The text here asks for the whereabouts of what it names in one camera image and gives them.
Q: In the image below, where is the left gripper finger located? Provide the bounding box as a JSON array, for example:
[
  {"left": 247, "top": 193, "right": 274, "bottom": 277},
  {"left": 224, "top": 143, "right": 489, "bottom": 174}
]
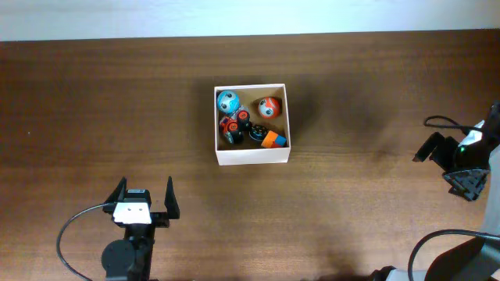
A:
[
  {"left": 102, "top": 177, "right": 127, "bottom": 213},
  {"left": 164, "top": 176, "right": 180, "bottom": 219}
]

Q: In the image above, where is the red toy fire truck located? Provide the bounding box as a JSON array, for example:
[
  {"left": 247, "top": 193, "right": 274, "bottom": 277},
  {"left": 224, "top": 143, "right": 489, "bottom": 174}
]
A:
[{"left": 219, "top": 106, "right": 252, "bottom": 144}]

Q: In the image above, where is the black round toy wheel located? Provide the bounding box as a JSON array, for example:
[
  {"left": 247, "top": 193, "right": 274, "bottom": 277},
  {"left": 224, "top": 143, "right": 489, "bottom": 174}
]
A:
[{"left": 249, "top": 124, "right": 269, "bottom": 142}]

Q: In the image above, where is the blue toy ball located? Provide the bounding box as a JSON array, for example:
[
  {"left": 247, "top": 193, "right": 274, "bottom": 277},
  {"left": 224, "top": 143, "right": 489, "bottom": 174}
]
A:
[{"left": 216, "top": 90, "right": 240, "bottom": 114}]

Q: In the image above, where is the multicolour puzzle cube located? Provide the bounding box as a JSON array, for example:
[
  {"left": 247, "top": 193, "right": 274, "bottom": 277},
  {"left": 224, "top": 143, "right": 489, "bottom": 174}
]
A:
[{"left": 261, "top": 130, "right": 287, "bottom": 148}]

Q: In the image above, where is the red toy ball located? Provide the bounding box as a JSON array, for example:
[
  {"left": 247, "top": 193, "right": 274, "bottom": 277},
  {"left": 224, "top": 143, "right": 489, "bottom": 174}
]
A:
[{"left": 258, "top": 97, "right": 281, "bottom": 119}]

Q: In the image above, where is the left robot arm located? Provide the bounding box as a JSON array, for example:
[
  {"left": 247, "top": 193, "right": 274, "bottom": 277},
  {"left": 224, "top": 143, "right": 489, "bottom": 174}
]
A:
[{"left": 101, "top": 178, "right": 180, "bottom": 281}]

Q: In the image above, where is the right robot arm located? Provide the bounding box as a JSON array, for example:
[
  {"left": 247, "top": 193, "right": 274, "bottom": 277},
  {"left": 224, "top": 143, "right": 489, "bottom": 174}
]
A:
[{"left": 367, "top": 101, "right": 499, "bottom": 280}]

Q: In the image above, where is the pink open cardboard box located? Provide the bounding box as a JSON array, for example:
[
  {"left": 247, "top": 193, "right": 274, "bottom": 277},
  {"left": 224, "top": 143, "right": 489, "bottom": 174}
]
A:
[{"left": 213, "top": 84, "right": 291, "bottom": 165}]

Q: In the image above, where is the left black cable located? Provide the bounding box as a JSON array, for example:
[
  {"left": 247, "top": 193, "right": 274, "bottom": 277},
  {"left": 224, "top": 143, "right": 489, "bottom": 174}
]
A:
[{"left": 55, "top": 201, "right": 115, "bottom": 281}]

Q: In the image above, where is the black cable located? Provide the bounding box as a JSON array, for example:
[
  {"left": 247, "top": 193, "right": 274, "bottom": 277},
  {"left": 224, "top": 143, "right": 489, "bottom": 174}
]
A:
[
  {"left": 55, "top": 201, "right": 115, "bottom": 281},
  {"left": 406, "top": 115, "right": 500, "bottom": 281}
]

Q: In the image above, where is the right black cable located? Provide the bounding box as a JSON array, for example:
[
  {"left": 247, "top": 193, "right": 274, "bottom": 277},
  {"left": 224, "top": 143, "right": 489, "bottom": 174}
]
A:
[{"left": 406, "top": 115, "right": 500, "bottom": 281}]

